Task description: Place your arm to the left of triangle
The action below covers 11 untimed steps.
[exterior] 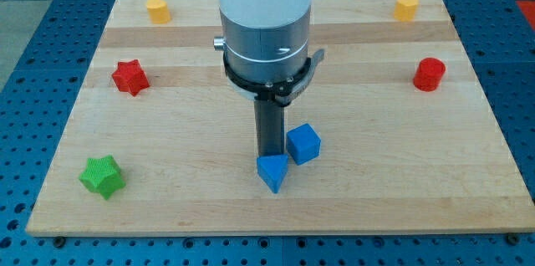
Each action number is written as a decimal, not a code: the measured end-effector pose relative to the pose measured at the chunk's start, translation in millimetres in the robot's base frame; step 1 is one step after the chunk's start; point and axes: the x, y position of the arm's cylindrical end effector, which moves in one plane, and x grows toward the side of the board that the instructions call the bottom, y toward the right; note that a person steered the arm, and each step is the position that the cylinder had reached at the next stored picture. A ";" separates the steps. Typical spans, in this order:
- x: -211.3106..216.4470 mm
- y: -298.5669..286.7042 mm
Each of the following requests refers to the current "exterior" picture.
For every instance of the red cylinder block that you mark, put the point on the red cylinder block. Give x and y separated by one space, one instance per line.
429 74

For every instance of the yellow heart block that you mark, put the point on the yellow heart block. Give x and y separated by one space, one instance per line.
158 11

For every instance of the blue triangle block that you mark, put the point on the blue triangle block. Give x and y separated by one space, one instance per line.
272 170

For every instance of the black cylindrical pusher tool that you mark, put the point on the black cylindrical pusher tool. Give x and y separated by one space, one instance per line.
269 119

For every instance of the wooden board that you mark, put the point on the wooden board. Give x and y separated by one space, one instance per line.
393 159

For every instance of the green star block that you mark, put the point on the green star block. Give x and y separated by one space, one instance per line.
102 176

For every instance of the blue cube block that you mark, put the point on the blue cube block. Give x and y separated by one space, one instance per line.
303 144

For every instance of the yellow hexagon block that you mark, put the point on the yellow hexagon block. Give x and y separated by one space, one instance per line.
405 10

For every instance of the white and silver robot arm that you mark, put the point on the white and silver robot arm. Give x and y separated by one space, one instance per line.
264 41

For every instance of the red star block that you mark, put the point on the red star block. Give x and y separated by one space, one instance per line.
130 77

